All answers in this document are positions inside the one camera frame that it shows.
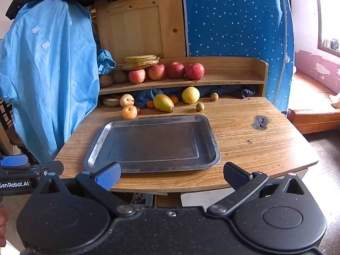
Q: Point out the brown-spotted yellow banana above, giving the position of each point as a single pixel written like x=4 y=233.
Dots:
x=139 y=65

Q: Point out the dark red apple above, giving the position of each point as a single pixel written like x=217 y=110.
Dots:
x=175 y=70
x=194 y=71

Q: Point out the person's left hand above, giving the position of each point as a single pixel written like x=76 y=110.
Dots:
x=2 y=224

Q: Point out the white cloth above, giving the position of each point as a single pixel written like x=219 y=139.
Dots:
x=335 y=99

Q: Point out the dark blue cloth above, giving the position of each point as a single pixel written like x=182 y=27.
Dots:
x=147 y=95

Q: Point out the blue elastic cap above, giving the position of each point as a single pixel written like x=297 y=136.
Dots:
x=105 y=61

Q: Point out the small orange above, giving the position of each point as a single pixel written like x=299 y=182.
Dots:
x=150 y=104
x=174 y=99

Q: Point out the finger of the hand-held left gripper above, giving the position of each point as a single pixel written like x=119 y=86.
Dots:
x=13 y=160
x=55 y=167

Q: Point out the wooden desk shelf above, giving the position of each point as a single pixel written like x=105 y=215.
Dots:
x=228 y=69

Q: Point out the yellow-green mango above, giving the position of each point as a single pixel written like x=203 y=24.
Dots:
x=163 y=102

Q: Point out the light blue coat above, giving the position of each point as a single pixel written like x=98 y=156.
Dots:
x=47 y=71

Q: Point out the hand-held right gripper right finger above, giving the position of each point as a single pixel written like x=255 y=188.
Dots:
x=233 y=174

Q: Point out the blue dotted fabric cover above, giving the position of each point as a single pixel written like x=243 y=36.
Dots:
x=233 y=18

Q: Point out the yellow-green banana bunch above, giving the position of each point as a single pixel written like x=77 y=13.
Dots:
x=140 y=58

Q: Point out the wooden board panel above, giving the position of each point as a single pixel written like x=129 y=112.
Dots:
x=138 y=26

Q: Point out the metal tray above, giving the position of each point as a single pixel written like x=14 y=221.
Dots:
x=159 y=143

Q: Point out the pale red apple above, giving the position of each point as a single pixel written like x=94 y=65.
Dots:
x=136 y=76
x=156 y=72

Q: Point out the window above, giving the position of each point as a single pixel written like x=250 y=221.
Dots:
x=329 y=42

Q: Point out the yellow lemon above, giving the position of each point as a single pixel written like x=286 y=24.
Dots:
x=190 y=94

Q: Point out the reddish wooden bench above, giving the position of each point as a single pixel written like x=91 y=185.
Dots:
x=313 y=117

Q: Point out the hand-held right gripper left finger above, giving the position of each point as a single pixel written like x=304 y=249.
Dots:
x=107 y=175

